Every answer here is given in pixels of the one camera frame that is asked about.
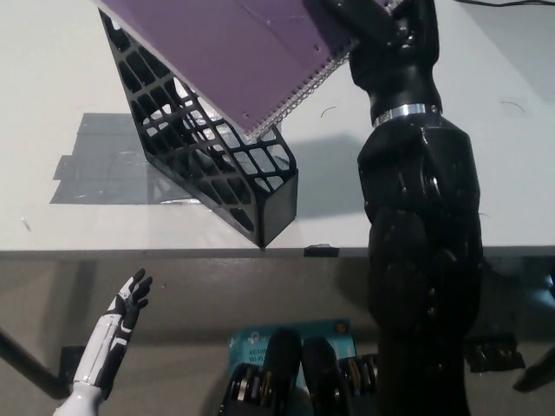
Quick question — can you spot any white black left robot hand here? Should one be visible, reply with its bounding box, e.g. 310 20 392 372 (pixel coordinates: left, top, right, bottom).
70 267 154 399

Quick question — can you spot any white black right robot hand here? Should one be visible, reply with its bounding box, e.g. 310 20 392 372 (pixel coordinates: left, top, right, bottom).
321 0 444 127

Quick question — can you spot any purple spiral notebook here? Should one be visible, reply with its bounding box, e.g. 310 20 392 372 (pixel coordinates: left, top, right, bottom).
93 0 404 146

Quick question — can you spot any black lattice magazine stand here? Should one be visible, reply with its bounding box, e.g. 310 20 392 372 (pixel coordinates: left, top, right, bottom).
97 8 300 250

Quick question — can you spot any black diagonal table leg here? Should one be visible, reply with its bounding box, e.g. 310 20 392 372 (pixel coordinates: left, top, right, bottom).
0 327 73 400

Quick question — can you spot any small black tape strip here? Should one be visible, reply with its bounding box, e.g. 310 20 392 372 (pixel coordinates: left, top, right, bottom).
304 244 341 257

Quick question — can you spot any grey tape patch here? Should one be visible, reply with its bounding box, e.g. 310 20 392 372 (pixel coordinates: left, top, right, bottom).
49 112 300 207

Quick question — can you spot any black table foot bracket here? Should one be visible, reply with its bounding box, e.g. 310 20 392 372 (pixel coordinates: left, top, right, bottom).
466 332 526 374
60 345 88 383

